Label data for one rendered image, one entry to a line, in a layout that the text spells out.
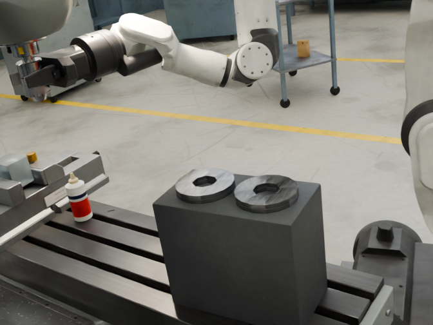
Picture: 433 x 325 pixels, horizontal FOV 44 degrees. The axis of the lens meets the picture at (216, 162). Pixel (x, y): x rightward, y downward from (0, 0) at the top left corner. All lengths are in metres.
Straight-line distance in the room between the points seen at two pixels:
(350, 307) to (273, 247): 0.19
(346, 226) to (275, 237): 2.02
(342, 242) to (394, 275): 1.19
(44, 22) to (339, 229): 2.01
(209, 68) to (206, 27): 5.97
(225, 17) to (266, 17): 5.83
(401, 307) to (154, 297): 0.64
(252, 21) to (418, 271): 0.76
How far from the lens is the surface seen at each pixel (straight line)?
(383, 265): 1.46
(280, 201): 0.71
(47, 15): 0.96
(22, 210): 1.21
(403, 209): 2.86
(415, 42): 1.07
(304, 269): 0.76
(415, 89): 1.10
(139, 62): 1.10
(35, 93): 1.03
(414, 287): 1.43
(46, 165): 1.24
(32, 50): 1.01
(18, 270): 1.18
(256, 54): 1.14
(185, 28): 7.20
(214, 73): 1.14
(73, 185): 1.16
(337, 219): 2.77
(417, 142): 1.09
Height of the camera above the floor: 1.45
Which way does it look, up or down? 24 degrees down
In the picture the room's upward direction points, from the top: 9 degrees counter-clockwise
